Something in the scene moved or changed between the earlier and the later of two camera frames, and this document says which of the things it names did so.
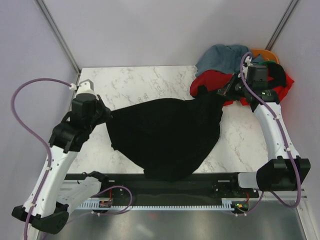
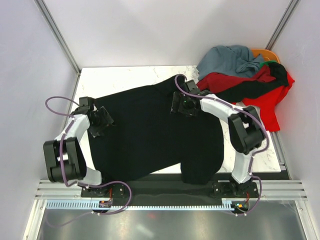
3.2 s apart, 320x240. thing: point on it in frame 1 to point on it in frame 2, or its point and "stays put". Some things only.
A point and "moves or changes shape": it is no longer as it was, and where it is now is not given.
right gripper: x=224 y=91 to x=179 y=97
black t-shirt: x=167 y=138 moves or changes shape
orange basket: x=266 y=54 stays put
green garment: x=265 y=62 stays put
